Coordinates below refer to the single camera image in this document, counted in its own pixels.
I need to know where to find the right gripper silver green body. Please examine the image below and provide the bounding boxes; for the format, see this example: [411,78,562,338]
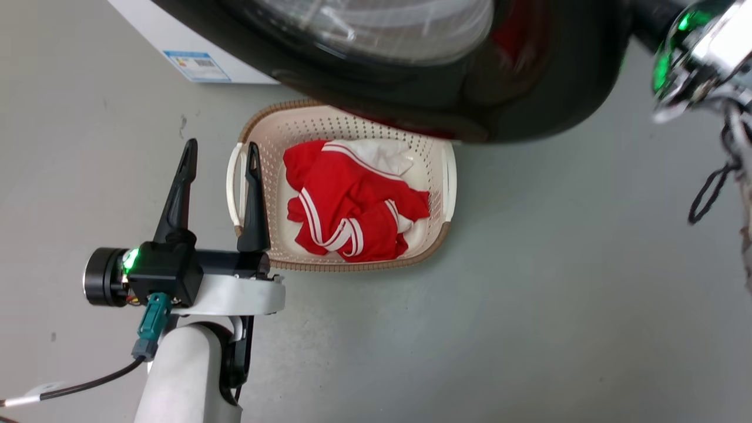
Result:
[650,0,752,125]

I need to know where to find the white washing machine body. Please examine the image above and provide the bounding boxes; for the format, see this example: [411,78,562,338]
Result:
[107,0,280,85]

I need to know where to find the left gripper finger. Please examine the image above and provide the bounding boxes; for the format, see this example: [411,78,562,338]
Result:
[237,142,271,254]
[153,139,199,246]

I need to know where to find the beige perforated laundry basket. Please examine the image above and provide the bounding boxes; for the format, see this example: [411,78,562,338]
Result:
[226,99,458,273]

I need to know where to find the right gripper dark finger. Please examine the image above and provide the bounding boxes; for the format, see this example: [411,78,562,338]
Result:
[630,0,689,55]

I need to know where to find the black washing machine door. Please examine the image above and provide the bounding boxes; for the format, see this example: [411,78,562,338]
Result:
[150,0,634,145]

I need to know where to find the blue energy label sticker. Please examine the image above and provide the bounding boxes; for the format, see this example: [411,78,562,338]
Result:
[163,50,231,83]

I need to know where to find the red garment with white stripes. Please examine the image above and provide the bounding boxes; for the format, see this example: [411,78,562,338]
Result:
[283,139,431,263]

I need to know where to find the black cable with teal connector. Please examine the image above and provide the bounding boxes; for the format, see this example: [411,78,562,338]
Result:
[0,292,174,409]

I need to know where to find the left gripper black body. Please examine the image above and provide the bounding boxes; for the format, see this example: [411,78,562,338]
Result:
[83,240,287,317]

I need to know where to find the thin black cable loop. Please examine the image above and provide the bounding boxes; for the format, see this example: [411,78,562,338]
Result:
[688,117,744,226]

